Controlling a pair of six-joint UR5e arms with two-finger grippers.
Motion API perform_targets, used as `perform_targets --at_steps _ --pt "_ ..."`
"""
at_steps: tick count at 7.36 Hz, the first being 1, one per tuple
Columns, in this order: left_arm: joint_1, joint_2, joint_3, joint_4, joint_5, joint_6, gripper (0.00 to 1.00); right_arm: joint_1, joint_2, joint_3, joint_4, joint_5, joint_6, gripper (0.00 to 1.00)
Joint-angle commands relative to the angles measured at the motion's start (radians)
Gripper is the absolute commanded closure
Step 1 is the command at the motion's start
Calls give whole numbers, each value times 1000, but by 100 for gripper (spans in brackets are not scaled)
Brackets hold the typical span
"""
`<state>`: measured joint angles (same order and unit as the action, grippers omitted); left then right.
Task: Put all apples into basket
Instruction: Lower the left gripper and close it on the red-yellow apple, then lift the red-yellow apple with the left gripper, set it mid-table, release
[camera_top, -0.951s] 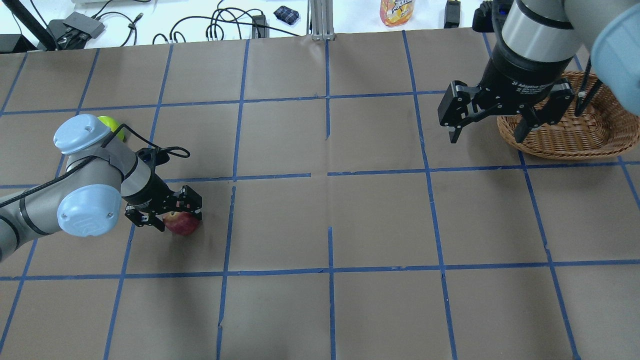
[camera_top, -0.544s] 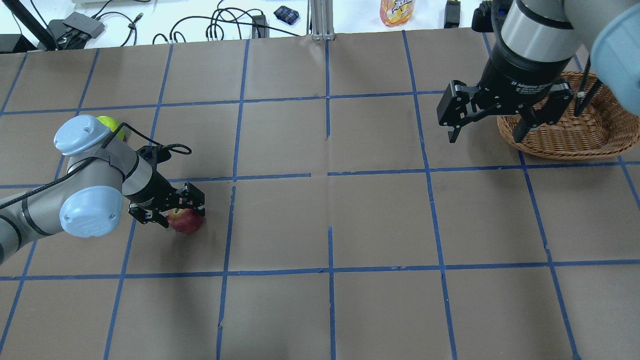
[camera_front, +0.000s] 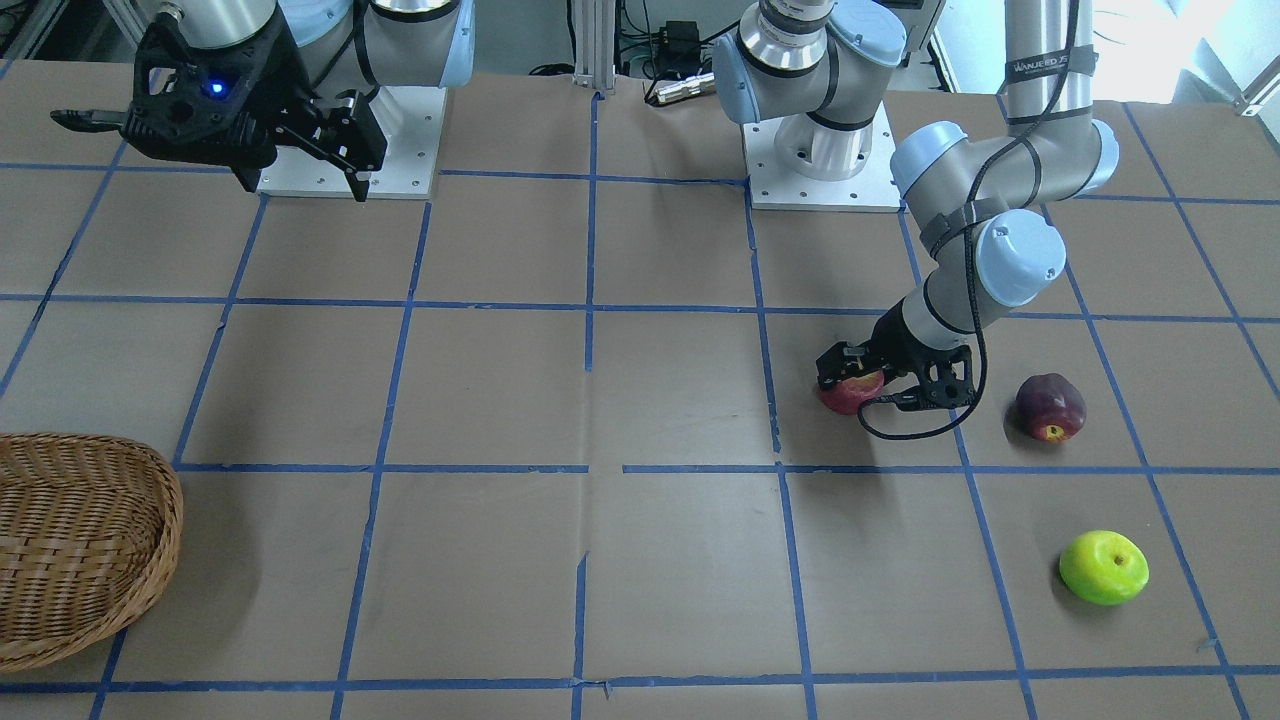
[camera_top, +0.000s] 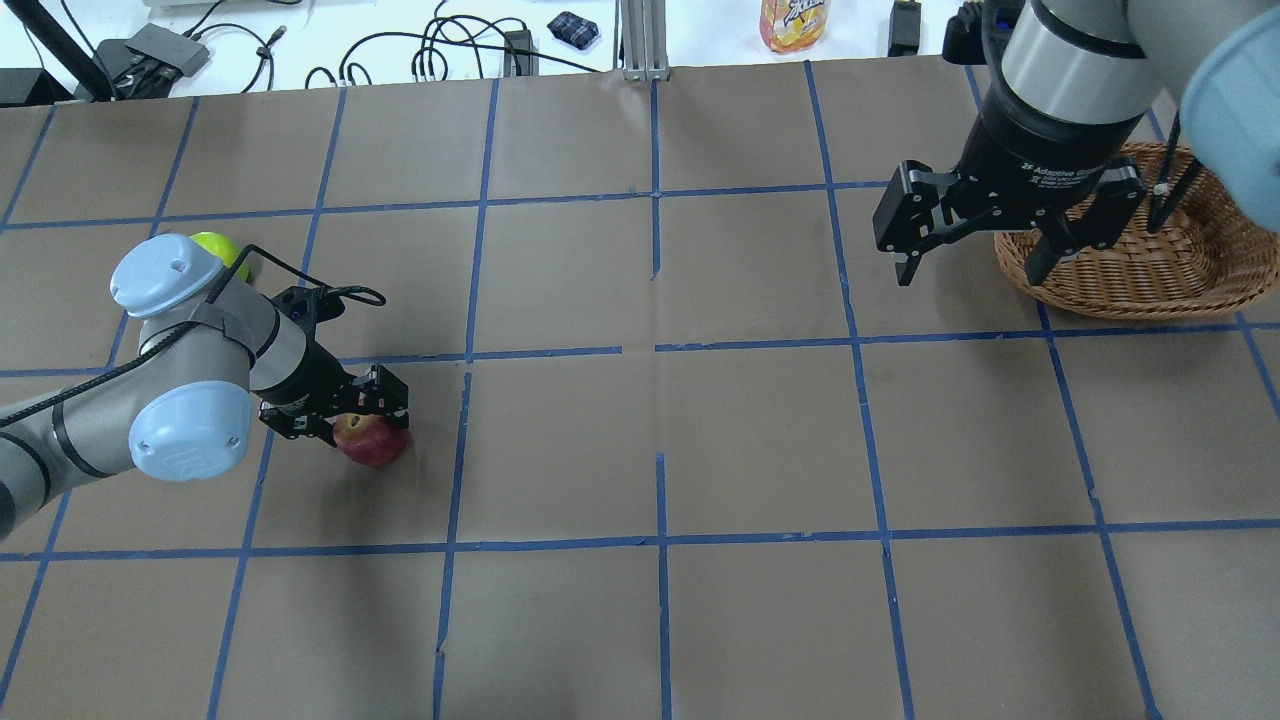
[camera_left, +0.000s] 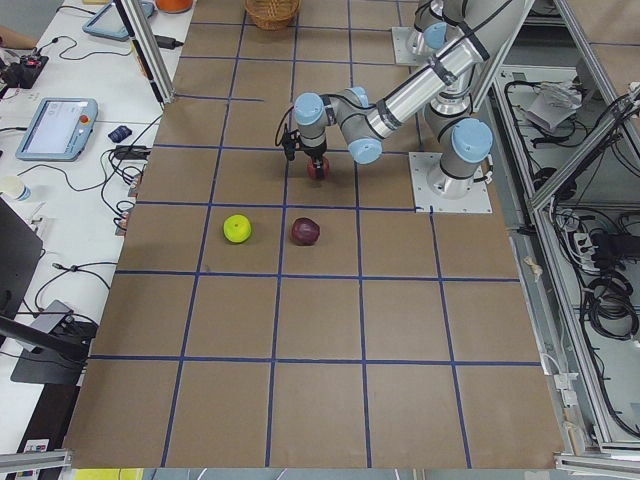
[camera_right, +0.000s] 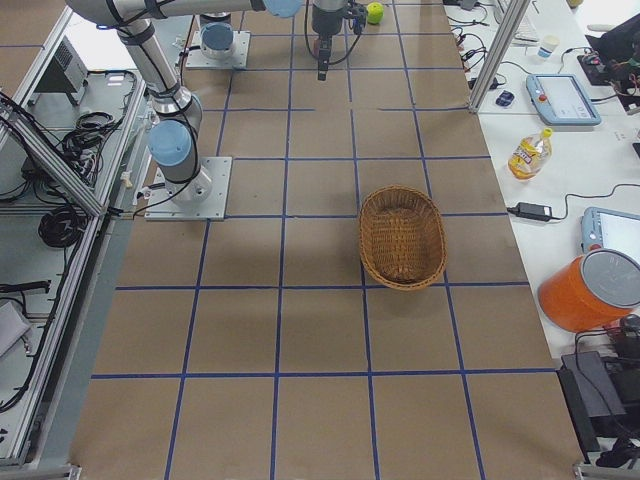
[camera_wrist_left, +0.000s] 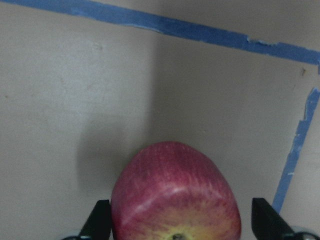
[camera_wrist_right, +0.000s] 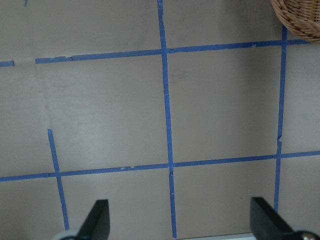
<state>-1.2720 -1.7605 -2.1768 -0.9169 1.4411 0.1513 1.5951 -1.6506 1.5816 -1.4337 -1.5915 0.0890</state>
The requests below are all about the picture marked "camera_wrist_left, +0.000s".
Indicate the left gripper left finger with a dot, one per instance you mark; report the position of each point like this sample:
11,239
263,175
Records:
99,223

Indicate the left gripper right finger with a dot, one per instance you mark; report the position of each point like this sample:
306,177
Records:
267,224

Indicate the red yellow apple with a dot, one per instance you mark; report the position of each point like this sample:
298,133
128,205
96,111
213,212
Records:
171,191

